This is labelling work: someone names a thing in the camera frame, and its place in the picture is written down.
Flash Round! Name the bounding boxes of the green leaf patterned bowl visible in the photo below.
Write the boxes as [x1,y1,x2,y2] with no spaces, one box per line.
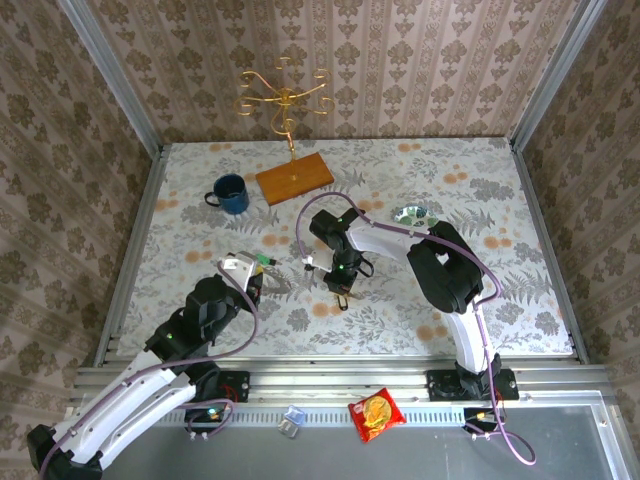
[392,203,442,230]

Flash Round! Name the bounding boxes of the gold hook stand wooden base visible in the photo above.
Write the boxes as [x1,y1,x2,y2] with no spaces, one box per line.
[233,56,336,207]

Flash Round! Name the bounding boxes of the blue ceramic mug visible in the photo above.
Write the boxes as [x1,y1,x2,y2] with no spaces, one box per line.
[203,173,251,216]

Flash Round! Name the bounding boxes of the black electronics box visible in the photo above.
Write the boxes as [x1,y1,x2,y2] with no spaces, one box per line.
[183,399,236,442]

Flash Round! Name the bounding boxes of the red snack packet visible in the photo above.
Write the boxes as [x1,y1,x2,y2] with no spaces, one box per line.
[348,387,407,444]

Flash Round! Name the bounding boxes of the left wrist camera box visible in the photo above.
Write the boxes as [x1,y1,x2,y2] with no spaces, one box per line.
[218,251,260,290]

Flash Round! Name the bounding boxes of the aluminium front rail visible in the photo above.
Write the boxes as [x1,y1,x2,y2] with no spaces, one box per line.
[74,355,619,404]

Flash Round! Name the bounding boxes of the aluminium table side rail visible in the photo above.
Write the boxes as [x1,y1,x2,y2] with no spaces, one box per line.
[93,143,169,369]
[508,139,591,362]

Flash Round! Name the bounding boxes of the white slotted cable duct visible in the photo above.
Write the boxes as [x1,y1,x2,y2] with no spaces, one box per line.
[117,405,501,427]

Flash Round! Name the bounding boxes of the aluminium frame post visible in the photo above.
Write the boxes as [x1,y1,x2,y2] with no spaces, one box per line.
[57,0,166,159]
[508,0,610,151]

